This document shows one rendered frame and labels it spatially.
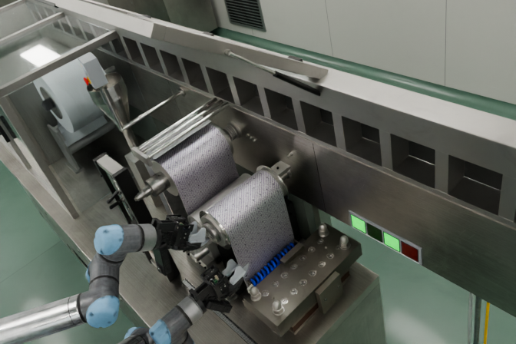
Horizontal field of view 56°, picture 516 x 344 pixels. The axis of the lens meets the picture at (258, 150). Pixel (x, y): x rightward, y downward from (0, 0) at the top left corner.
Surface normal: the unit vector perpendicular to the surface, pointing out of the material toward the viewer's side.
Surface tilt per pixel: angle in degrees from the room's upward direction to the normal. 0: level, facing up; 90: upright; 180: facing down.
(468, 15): 90
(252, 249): 90
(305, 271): 0
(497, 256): 90
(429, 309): 0
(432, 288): 0
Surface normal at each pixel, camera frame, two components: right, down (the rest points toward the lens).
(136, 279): -0.22, -0.77
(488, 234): -0.72, 0.54
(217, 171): 0.67, 0.36
